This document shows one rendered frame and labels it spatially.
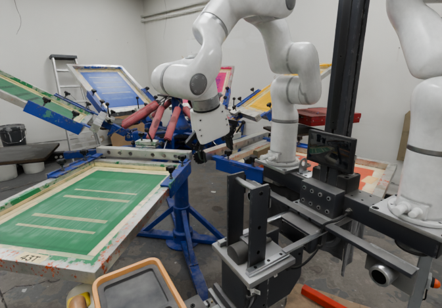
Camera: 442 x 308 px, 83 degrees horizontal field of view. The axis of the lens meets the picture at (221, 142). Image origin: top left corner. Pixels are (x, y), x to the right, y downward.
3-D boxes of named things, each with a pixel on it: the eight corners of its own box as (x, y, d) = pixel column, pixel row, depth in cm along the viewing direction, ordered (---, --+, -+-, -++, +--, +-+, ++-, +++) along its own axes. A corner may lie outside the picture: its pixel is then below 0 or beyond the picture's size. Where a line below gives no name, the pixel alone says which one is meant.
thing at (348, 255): (364, 239, 148) (375, 170, 137) (342, 286, 115) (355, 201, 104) (358, 236, 150) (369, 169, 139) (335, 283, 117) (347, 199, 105)
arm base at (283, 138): (276, 171, 85) (279, 126, 81) (252, 160, 96) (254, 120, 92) (306, 162, 94) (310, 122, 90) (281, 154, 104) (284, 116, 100)
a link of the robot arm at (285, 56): (258, -13, 79) (313, -32, 66) (280, 94, 98) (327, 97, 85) (227, -1, 73) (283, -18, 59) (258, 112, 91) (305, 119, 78)
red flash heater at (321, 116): (327, 116, 281) (329, 106, 278) (362, 124, 240) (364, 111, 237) (281, 120, 261) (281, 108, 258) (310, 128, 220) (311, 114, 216)
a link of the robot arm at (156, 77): (166, 71, 52) (142, 68, 58) (179, 116, 57) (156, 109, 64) (216, 50, 60) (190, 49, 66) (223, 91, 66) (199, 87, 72)
